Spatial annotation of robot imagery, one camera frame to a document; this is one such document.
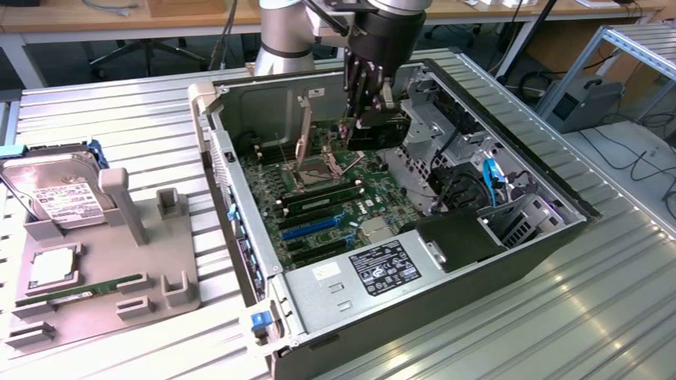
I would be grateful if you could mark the long wooden desk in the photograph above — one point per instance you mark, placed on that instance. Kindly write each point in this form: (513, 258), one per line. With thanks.
(448, 14)

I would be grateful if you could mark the CPU socket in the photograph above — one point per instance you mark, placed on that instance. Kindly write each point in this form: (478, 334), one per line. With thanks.
(316, 176)

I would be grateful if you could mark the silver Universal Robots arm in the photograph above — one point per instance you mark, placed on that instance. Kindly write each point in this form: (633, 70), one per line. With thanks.
(285, 35)

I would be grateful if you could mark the silver chipset heat sink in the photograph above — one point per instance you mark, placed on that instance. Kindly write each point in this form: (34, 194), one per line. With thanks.
(377, 229)

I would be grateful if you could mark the metal socket cover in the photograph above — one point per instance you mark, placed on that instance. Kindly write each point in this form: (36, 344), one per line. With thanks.
(348, 160)

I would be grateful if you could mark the black expansion slot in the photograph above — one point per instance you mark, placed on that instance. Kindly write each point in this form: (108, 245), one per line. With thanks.
(318, 252)
(308, 221)

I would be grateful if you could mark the blue case latch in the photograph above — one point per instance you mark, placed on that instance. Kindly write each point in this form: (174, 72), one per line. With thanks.
(260, 320)

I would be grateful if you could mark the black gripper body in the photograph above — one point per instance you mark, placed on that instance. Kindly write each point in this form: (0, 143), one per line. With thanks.
(385, 37)

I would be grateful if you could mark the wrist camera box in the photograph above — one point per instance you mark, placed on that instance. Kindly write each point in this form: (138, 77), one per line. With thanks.
(332, 29)

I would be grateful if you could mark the black office chair base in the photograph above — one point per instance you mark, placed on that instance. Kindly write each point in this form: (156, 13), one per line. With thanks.
(148, 47)
(466, 29)

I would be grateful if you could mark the blue disk caddy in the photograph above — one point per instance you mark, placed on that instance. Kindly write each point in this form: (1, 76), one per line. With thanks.
(94, 148)

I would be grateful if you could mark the silver CPU chip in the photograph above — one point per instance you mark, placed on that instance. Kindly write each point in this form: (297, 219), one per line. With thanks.
(52, 269)

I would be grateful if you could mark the black fan shroud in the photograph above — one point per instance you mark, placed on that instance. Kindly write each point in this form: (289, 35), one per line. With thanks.
(453, 237)

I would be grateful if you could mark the silver hard disk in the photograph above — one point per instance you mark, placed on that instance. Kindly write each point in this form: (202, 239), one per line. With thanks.
(57, 186)

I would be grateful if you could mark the black open PC case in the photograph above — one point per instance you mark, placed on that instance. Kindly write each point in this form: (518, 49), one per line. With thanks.
(474, 285)

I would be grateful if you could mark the aluminium frame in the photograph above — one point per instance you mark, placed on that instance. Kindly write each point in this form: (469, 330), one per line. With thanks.
(633, 43)

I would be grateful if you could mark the green motherboard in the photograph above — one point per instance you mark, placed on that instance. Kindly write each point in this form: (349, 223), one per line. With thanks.
(380, 186)

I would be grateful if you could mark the grey box device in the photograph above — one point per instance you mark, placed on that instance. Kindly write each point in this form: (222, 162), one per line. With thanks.
(590, 103)

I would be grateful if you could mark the small white box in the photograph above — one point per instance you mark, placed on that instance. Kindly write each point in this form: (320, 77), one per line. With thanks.
(520, 3)

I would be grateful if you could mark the brown box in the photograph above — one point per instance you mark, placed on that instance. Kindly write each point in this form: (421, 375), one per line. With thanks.
(184, 8)

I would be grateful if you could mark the silver disk bay cage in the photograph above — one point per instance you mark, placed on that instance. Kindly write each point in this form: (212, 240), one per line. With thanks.
(422, 134)

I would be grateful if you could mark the green RAM stick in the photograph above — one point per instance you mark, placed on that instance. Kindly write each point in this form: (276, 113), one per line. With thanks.
(68, 297)
(316, 204)

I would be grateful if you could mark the silver power supply unit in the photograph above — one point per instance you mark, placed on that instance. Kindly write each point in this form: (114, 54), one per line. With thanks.
(326, 293)

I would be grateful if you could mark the black slanted pole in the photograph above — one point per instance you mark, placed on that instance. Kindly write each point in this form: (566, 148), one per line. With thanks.
(533, 27)

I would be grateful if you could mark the grey parts rack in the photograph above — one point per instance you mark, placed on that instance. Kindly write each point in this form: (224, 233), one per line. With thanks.
(105, 257)

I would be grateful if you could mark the black graphics card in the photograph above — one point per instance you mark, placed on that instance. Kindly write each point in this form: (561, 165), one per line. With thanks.
(380, 136)

